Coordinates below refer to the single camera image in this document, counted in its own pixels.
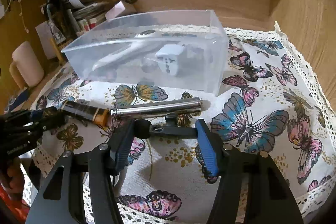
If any stack of books and papers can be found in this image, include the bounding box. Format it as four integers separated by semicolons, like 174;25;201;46
61;0;112;35

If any dark wine bottle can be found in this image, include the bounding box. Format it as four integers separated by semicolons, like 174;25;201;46
45;0;76;44

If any cream pillar candle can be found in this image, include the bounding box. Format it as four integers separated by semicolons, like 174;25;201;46
9;42;45;89

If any white handheld thermometer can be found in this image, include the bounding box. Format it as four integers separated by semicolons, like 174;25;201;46
92;30;163;71

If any clear plastic storage box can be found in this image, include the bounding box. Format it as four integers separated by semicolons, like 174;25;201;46
63;10;228;95

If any silver metal flashlight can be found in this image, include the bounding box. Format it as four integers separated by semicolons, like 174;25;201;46
110;97;202;118

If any dark perfume bottle gold cap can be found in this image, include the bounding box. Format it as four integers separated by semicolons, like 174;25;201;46
60;101;109;127

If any person's left hand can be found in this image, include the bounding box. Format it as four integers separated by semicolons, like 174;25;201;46
1;157;25;201

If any small black clip microphone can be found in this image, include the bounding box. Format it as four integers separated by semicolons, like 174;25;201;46
134;114;198;139

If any butterfly print lace cloth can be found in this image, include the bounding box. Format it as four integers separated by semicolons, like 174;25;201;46
22;21;336;224

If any white travel plug adapter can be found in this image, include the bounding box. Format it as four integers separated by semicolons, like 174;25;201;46
155;44;186;76

